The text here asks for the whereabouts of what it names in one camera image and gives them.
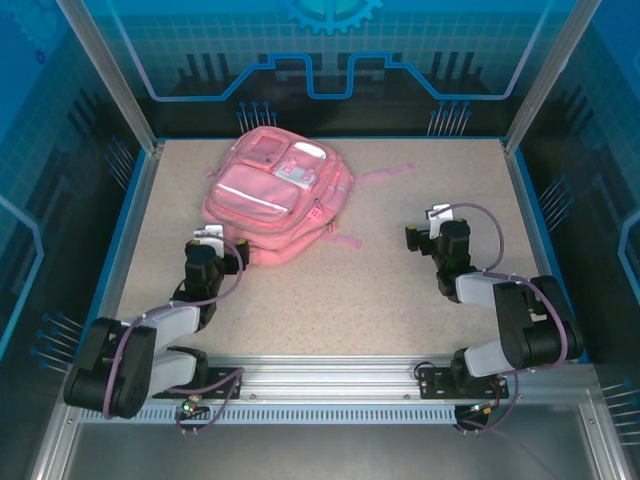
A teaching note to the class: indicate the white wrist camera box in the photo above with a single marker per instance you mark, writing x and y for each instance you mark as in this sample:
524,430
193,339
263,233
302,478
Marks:
440,212
210,235

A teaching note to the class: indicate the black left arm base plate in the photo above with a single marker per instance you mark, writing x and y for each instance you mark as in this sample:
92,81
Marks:
227,376

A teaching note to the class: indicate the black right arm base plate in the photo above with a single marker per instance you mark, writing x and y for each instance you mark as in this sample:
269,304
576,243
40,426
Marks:
435,382

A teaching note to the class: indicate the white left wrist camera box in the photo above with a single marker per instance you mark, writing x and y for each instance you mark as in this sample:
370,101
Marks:
210,235

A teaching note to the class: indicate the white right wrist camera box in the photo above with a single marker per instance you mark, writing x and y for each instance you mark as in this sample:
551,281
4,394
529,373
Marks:
440,212

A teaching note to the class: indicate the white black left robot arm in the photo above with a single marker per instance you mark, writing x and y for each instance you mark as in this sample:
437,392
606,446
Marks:
165,325

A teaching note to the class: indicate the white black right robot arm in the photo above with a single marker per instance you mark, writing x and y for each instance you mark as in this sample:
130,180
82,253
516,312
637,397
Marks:
475,290

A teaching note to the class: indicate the aluminium side rail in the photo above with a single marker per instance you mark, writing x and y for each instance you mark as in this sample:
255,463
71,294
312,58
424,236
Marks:
134,225
531,225

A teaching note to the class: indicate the pink student backpack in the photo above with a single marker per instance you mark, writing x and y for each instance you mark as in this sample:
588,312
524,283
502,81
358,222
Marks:
260,200

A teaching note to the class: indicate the connector with green light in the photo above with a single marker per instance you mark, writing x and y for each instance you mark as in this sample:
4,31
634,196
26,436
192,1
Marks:
485,409
192,407

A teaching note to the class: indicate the aluminium frame post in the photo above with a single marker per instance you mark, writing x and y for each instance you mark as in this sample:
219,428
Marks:
550,75
110,75

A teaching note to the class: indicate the aluminium mounting rail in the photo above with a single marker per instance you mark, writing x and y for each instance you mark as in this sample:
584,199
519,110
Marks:
325,380

